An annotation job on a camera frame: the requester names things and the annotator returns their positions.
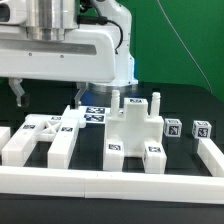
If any white chair seat part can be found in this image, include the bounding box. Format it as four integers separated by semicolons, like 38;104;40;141
104;90;164;157

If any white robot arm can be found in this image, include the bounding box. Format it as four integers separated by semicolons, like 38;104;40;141
0;0;137;107

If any white chair back frame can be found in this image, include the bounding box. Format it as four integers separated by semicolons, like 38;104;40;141
1;106;86;169

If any white tagged cube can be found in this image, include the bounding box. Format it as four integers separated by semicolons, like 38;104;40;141
164;118;182;137
192;120;212;139

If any white tagged cube left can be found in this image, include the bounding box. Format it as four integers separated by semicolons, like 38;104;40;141
164;118;182;137

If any white tagged cube right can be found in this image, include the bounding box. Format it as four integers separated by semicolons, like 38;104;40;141
192;120;212;139

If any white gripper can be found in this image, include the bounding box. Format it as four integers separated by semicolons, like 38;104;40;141
0;26;116;109

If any white thin cable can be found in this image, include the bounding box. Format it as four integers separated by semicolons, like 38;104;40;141
155;0;214;94

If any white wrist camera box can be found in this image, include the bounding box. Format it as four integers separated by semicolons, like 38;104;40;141
0;0;27;25

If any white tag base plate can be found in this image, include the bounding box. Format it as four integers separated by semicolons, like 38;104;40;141
62;104;114;125

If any white U-shaped fence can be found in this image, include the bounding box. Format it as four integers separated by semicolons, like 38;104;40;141
0;126;224;205

